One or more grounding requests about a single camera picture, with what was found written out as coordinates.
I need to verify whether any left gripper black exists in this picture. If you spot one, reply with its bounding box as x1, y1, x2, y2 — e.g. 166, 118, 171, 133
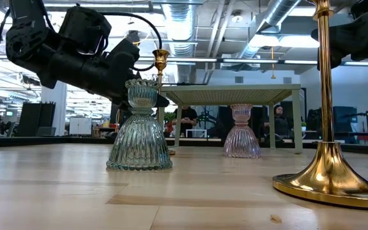
40, 38, 170, 111

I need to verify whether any slim gold candlestick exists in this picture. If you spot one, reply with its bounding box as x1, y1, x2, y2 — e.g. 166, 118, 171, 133
152, 49, 176, 157

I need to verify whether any green ribbed glass candle holder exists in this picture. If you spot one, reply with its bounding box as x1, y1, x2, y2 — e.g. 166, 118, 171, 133
105, 78, 174, 171

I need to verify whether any pink ribbed glass candle holder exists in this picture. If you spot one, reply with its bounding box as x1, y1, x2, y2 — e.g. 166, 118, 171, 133
222, 103, 262, 159

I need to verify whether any gold candlestick with wide base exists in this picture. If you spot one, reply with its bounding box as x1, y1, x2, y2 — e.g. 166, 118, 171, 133
272, 0, 368, 211

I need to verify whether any person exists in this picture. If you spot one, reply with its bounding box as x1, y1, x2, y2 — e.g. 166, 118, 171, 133
263, 104, 295, 143
173, 105, 199, 139

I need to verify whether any black cabinet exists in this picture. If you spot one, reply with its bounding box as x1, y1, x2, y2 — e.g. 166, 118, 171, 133
218, 105, 270, 141

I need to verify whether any pale green metal shelf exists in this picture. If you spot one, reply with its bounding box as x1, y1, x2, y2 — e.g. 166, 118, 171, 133
157, 83, 303, 155

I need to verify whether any dark computer monitor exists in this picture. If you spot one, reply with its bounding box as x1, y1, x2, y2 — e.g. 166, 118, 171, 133
332, 105, 359, 144

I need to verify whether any white cabinet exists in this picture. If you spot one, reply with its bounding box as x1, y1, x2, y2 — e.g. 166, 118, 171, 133
68, 117, 93, 136

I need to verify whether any hanging gold pendant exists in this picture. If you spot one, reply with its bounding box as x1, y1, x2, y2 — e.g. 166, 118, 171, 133
270, 47, 277, 80

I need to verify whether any white column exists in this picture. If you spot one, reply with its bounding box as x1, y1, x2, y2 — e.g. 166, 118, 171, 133
40, 81, 68, 137

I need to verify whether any black standing panel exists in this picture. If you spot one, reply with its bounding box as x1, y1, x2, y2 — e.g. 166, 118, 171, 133
17, 102, 57, 137

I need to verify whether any silver ventilation duct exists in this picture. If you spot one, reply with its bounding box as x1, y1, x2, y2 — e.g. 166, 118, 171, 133
236, 0, 303, 60
160, 2, 198, 58

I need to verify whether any black ceiling device yellow cable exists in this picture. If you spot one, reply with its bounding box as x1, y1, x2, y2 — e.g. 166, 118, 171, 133
125, 29, 142, 44

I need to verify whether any black table edge rail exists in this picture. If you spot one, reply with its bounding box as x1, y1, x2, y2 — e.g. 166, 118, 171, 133
0, 135, 368, 157

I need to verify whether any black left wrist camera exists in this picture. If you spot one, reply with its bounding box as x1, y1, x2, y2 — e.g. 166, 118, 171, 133
58, 5, 112, 56

